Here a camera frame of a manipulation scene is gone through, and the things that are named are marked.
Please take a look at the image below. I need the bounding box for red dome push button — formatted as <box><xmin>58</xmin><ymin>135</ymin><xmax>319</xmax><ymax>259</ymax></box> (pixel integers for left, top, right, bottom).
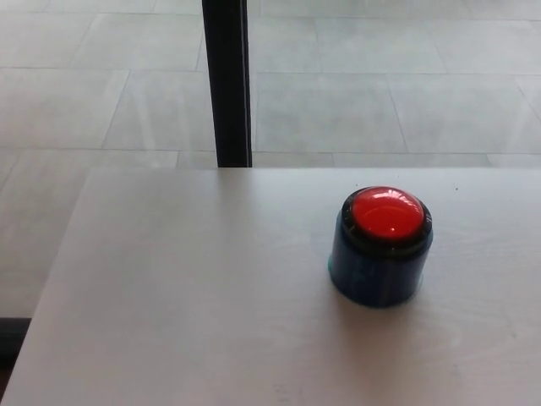
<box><xmin>340</xmin><ymin>184</ymin><xmax>434</xmax><ymax>257</ymax></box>

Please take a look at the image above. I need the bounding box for dark blue cylindrical base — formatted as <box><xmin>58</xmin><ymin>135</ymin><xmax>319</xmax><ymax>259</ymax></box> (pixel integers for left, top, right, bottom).
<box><xmin>326</xmin><ymin>209</ymin><xmax>434</xmax><ymax>310</ymax></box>

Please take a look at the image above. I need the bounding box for black vertical post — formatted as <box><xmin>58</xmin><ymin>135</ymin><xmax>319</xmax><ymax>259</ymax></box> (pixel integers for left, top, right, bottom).
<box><xmin>200</xmin><ymin>0</ymin><xmax>254</xmax><ymax>168</ymax></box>

